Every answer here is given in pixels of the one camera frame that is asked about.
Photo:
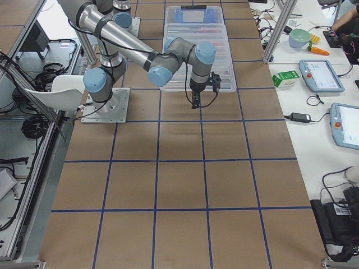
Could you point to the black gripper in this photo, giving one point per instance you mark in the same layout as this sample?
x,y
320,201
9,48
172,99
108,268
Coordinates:
x,y
196,92

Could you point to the clear plastic box lid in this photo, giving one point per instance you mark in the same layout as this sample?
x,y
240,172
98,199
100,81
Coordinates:
x,y
212,46

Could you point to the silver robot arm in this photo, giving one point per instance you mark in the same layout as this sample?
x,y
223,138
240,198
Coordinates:
x,y
86,16

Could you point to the clear plastic storage box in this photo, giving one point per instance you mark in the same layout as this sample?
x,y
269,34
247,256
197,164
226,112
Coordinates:
x,y
214,12

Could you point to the blue plastic tray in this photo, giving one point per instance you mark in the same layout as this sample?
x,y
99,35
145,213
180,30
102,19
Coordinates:
x,y
191,16

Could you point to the green white carton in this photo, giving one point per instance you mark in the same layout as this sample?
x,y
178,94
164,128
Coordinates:
x,y
285,79

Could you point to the black power adapter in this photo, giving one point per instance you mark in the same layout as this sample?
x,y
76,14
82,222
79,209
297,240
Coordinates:
x,y
298,117

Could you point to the green bowl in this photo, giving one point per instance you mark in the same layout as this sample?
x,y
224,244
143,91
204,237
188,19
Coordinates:
x,y
298,38

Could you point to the teach pendant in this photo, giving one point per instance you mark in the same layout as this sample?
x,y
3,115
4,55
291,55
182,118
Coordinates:
x,y
319,76
344,125

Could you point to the toy carrot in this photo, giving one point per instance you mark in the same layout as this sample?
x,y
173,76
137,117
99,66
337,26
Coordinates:
x,y
316,50

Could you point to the white chair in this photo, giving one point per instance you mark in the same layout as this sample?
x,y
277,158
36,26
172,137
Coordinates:
x,y
66,93

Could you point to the yellow toy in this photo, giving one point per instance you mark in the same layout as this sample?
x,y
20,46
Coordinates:
x,y
314,39

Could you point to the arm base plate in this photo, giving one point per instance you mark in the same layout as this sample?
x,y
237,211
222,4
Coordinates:
x,y
114,111
132,25

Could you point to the black box latch handle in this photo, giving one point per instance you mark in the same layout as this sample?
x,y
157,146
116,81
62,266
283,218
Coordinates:
x,y
194,7

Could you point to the aluminium frame post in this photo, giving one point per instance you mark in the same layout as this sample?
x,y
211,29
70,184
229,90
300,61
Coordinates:
x,y
279,27

